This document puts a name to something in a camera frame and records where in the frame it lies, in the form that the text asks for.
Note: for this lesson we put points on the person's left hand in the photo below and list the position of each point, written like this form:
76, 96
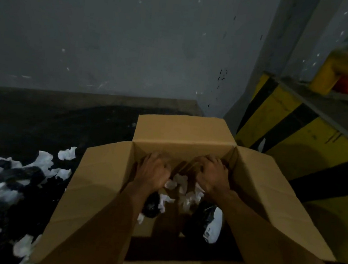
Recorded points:
152, 172

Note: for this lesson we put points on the person's right hand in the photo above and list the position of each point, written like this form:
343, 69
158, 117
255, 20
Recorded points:
214, 178

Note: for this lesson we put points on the person's right fingers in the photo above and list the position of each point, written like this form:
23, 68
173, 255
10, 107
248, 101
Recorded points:
209, 165

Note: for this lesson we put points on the person's left fingers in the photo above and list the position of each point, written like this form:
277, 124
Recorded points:
159, 162

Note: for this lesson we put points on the person's left forearm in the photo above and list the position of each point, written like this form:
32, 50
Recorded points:
92, 229

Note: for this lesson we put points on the person's right forearm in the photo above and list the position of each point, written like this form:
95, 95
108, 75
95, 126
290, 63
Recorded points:
276, 248

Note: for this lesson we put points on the open brown cardboard box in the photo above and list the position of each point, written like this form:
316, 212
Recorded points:
168, 196

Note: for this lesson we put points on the crumpled white paper pieces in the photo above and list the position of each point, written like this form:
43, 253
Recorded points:
181, 191

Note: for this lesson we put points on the black wrapped item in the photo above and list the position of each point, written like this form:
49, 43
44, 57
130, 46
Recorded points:
151, 206

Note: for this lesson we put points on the black and white shoe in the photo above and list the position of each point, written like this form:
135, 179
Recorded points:
207, 221

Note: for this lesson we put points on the yellow black striped barrier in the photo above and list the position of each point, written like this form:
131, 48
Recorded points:
305, 154

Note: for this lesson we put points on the pile of black white items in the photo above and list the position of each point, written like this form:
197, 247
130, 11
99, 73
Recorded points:
10, 195

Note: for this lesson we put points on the yellow metal stand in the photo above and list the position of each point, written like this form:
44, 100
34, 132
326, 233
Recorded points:
339, 67

